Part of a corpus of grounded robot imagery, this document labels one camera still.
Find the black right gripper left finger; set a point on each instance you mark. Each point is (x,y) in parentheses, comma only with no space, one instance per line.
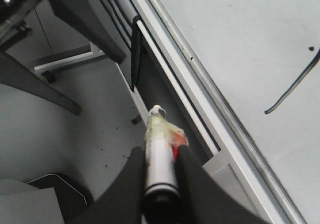
(122,202)

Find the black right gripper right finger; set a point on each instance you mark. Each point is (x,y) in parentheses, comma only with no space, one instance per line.
(203,200)

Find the white whiteboard marker black cap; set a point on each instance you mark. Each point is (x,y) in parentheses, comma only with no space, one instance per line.
(159,155)

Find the white whiteboard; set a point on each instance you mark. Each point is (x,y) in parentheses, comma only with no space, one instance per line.
(263,55)

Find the aluminium whiteboard tray rail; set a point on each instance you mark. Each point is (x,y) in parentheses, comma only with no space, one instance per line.
(212,89)

